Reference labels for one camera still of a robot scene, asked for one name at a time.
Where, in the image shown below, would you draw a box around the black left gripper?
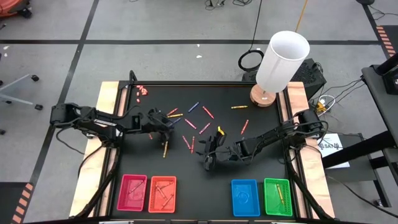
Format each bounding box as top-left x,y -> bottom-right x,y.
133,107 -> 175,146

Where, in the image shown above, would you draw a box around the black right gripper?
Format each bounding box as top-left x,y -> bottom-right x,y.
196,125 -> 239,172

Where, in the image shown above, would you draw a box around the orange plastic bin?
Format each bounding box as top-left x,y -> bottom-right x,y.
148,175 -> 177,214

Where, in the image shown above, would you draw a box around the blue plastic bin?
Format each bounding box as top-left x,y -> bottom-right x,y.
231,179 -> 261,218

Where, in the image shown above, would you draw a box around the light wooden side board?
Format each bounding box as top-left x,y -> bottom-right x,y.
277,81 -> 336,219
68,81 -> 129,218

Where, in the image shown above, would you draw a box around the pink plastic bin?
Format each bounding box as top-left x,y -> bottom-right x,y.
116,174 -> 148,213

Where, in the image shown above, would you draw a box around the green plastic bin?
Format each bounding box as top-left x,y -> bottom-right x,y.
263,177 -> 294,217

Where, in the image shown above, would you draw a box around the white shade wooden table lamp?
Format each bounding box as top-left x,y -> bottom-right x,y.
249,30 -> 311,108

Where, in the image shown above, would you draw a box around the white printed paper sheet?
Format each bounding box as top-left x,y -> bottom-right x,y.
317,133 -> 351,170

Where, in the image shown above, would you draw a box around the black computer case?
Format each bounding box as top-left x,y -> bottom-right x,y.
241,58 -> 328,101

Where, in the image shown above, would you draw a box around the grey office chair base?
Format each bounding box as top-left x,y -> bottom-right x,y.
0,52 -> 44,136

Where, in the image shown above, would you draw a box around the black neighbouring workstation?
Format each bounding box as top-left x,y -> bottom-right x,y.
321,52 -> 398,208

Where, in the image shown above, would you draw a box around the orange wheeled base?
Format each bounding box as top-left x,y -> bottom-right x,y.
0,0 -> 34,19

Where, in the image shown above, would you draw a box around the black coiled cable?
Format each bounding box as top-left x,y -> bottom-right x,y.
237,0 -> 266,73

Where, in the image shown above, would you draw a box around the white cable with yellow plug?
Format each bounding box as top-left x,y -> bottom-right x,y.
310,94 -> 337,118

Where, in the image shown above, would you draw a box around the tangled black floor cables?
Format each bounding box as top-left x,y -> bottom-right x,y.
203,0 -> 254,11

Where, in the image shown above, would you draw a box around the yellow floor cable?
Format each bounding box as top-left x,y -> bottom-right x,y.
294,0 -> 310,34

